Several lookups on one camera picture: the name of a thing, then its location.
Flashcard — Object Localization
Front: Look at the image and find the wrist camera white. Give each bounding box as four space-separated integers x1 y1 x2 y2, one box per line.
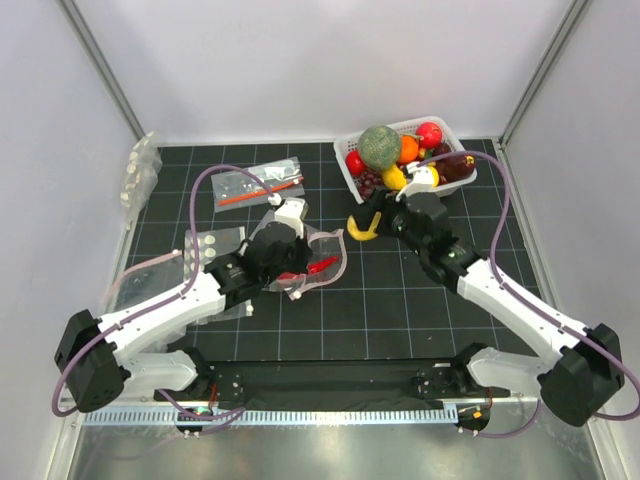
395 162 437 202
273 197 308 237

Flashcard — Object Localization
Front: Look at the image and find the yellow banana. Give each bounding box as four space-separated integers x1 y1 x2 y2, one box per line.
380 164 407 191

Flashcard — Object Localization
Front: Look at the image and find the bag stack at wall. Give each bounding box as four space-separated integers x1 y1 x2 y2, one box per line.
120 131 163 229

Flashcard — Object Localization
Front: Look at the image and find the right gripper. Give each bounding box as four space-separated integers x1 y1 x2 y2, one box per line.
352 185 428 256

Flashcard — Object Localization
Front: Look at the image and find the red tomato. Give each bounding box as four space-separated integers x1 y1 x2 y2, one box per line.
345 150 367 177

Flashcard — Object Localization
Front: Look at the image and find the white plastic basket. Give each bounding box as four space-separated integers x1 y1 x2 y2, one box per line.
333 116 478 204

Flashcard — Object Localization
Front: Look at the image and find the dark red plum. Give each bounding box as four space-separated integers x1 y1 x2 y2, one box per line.
432 142 453 157

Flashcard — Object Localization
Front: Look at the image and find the red chili pepper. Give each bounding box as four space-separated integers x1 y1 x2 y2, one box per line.
278 256 339 281

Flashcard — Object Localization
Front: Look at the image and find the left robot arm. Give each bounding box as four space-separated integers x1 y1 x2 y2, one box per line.
52 220 312 417

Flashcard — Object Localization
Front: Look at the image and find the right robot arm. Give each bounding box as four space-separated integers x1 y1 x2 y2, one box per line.
347 188 625 427

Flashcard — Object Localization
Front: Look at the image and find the white slotted cable duct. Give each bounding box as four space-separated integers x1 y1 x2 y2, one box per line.
83 404 458 427

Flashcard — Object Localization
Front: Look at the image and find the yellow lemon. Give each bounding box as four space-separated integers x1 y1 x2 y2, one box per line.
426 165 440 187

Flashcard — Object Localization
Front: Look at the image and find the white zipper dotted bag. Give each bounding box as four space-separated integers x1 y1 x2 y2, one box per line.
182 227 254 326

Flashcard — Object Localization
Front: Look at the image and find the yellow red peach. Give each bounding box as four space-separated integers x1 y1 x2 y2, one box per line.
346 211 383 242

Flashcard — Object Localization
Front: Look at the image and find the red zipper clear bag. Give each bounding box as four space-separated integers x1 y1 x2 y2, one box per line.
211 157 305 212

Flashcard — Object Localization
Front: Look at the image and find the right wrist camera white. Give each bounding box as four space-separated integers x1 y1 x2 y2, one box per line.
395 162 437 202

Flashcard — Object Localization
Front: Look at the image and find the black grid cutting mat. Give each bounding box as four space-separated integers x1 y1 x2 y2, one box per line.
127 143 529 361

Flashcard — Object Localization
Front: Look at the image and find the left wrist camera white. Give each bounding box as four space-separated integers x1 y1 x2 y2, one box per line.
273 197 308 237

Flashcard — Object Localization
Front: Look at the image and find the green netted melon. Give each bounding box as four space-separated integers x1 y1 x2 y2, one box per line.
357 125 402 172

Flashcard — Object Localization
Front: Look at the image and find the purple grapes bunch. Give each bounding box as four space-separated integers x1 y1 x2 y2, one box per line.
354 169 384 199

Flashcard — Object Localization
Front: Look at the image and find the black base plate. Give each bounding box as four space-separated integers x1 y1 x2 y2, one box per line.
167 359 509 412

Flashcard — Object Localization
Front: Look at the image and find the dark red apple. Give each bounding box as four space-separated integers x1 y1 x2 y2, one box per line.
441 155 476 183

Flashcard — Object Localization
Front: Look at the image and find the pink zipper dotted bag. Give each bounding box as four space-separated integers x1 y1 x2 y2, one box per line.
245 203 347 300

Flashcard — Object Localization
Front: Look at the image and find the orange fruit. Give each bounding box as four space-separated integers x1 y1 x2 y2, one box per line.
397 135 420 165

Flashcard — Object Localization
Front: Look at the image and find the crumpled bags pile left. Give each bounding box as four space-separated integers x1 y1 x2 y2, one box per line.
99 248 194 351

